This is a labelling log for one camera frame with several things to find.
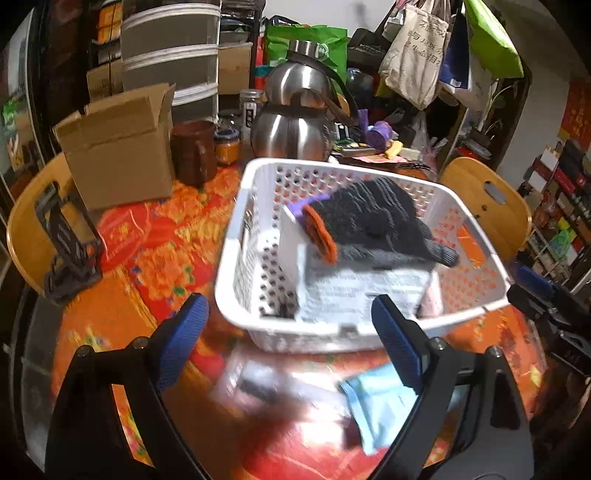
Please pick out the beige canvas tote bag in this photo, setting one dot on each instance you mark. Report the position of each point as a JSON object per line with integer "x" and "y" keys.
{"x": 412, "y": 65}

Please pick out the clear plastic zip bag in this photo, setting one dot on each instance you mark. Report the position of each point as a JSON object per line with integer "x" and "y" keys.
{"x": 280, "y": 387}

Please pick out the stainless steel kettle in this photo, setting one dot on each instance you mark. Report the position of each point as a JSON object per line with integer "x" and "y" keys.
{"x": 305, "y": 99}

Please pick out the white drawer tower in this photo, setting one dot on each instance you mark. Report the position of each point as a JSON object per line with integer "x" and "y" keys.
{"x": 177, "y": 43}

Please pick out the wooden chair left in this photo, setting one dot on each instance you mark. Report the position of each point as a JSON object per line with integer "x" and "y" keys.
{"x": 28, "y": 245}

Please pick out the dark brown mug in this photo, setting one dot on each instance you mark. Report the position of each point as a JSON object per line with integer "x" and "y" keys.
{"x": 193, "y": 152}

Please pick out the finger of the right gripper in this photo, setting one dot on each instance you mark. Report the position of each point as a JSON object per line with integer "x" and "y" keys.
{"x": 532, "y": 281}

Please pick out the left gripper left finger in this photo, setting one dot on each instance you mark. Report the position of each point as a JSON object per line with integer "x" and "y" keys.
{"x": 86, "y": 439}

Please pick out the glass spice jar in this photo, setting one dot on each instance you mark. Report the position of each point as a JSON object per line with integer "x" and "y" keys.
{"x": 250, "y": 101}

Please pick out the brown cardboard box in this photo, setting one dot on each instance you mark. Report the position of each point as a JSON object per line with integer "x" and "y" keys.
{"x": 118, "y": 148}

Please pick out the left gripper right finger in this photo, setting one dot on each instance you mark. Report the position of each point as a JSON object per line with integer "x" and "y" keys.
{"x": 492, "y": 439}

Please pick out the floral orange tablecloth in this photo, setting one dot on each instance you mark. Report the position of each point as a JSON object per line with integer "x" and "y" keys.
{"x": 158, "y": 253}

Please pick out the light blue packet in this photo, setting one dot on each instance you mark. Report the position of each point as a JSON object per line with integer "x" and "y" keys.
{"x": 380, "y": 404}

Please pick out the shelf with boxes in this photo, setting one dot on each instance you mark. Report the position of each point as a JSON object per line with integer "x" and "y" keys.
{"x": 557, "y": 189}

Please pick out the lime green hanging bag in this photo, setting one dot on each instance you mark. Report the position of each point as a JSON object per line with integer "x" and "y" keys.
{"x": 491, "y": 43}

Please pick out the small orange jar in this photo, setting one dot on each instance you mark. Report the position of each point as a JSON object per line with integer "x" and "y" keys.
{"x": 228, "y": 146}

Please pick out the white printed foil packet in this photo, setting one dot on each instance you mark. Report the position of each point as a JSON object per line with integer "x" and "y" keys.
{"x": 343, "y": 293}

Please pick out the purple plastic scoop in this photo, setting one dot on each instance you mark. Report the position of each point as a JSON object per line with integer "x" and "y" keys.
{"x": 378, "y": 136}

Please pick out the wooden chair right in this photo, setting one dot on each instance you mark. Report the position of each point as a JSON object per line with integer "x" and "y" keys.
{"x": 500, "y": 210}

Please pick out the black phone stand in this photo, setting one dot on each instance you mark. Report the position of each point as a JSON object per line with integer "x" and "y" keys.
{"x": 75, "y": 266}

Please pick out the black knit glove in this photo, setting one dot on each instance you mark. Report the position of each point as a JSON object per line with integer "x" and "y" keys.
{"x": 373, "y": 220}

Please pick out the wooden chair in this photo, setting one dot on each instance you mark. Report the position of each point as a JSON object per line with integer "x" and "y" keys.
{"x": 28, "y": 245}
{"x": 500, "y": 210}

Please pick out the red wall scroll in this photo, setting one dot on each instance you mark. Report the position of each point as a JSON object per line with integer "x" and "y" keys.
{"x": 576, "y": 121}

